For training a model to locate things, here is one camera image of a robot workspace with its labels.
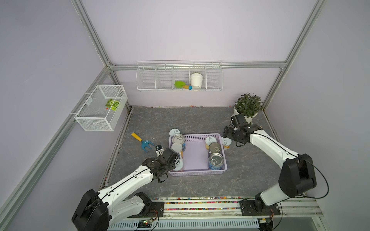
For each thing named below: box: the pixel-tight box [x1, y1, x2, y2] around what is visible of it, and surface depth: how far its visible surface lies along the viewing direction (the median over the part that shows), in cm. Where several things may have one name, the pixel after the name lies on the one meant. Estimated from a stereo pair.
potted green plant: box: [233, 92, 264, 126], surface depth 98 cm
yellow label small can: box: [205, 136, 217, 150], surface depth 96 cm
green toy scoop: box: [174, 80, 193, 90], surface depth 101 cm
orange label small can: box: [221, 136, 232, 150], surface depth 95 cm
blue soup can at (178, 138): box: [172, 133, 186, 152], surface depth 91 cm
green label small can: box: [169, 128, 181, 136], surface depth 101 cm
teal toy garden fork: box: [131, 132, 155, 153], surface depth 102 cm
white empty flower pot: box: [190, 72, 203, 90], surface depth 95 cm
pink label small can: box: [173, 158, 185, 172], surface depth 84 cm
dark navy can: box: [207, 141, 221, 157], surface depth 87 cm
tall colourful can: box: [171, 142, 184, 160], surface depth 84 cm
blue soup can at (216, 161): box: [208, 152, 225, 170], surface depth 81 cm
